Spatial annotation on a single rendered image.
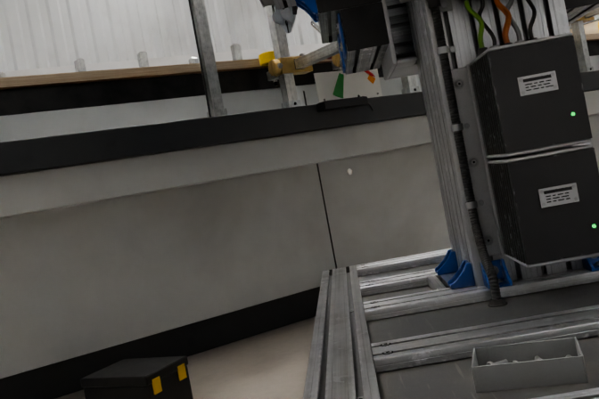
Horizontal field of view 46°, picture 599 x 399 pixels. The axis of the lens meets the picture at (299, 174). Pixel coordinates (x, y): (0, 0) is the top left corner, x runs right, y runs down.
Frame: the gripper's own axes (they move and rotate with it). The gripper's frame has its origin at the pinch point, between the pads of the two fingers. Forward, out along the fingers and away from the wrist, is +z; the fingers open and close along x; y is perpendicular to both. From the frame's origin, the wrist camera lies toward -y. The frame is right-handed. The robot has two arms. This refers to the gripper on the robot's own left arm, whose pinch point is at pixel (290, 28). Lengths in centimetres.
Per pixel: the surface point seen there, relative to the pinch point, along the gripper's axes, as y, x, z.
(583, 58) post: -142, 45, 17
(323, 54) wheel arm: 0.5, 10.5, 10.6
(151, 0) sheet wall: -489, -573, -224
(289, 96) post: -1.6, -6.0, 19.6
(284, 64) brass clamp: -1.3, -5.3, 9.6
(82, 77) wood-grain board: 45, -43, 5
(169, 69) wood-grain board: 19.5, -33.9, 4.7
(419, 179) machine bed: -71, -4, 54
